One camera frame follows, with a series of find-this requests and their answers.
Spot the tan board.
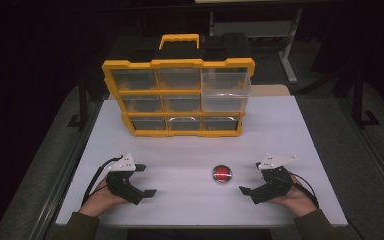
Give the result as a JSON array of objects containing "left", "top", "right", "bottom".
[{"left": 249, "top": 83, "right": 291, "bottom": 97}]

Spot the black metal stand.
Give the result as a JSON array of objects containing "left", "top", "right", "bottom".
[
  {"left": 352, "top": 68, "right": 381, "bottom": 130},
  {"left": 67, "top": 74, "right": 92, "bottom": 130}
]

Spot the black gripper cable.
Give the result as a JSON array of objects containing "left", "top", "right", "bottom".
[
  {"left": 81, "top": 156, "right": 124, "bottom": 206},
  {"left": 289, "top": 172, "right": 320, "bottom": 210}
]

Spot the metal rail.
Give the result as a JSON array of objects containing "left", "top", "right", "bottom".
[
  {"left": 337, "top": 98, "right": 384, "bottom": 209},
  {"left": 29, "top": 99, "right": 105, "bottom": 240}
]

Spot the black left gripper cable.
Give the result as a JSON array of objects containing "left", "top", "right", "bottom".
[{"left": 81, "top": 156, "right": 124, "bottom": 206}]

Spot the person's left hand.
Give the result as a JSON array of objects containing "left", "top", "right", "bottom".
[{"left": 78, "top": 178, "right": 132, "bottom": 218}]

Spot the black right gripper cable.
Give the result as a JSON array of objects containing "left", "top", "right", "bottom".
[{"left": 289, "top": 172, "right": 320, "bottom": 210}]

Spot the large clear drawer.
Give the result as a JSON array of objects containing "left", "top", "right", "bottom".
[{"left": 200, "top": 67, "right": 252, "bottom": 114}]

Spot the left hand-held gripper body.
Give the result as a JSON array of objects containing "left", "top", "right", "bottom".
[{"left": 105, "top": 153, "right": 145, "bottom": 206}]

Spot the person's right hand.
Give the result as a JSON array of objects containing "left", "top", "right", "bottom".
[{"left": 269, "top": 174, "right": 318, "bottom": 219}]

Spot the red round tin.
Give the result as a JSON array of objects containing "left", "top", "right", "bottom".
[{"left": 211, "top": 164, "right": 233, "bottom": 185}]

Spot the white metal stand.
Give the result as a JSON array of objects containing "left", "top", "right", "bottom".
[{"left": 208, "top": 7, "right": 304, "bottom": 85}]

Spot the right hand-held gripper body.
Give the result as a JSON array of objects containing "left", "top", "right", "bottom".
[{"left": 250, "top": 153, "right": 298, "bottom": 205}]

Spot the set of small clear drawers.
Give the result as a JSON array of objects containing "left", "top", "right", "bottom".
[{"left": 111, "top": 68, "right": 240, "bottom": 132}]

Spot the yellow black drawer organizer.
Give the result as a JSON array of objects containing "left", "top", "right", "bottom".
[{"left": 101, "top": 33, "right": 257, "bottom": 139}]

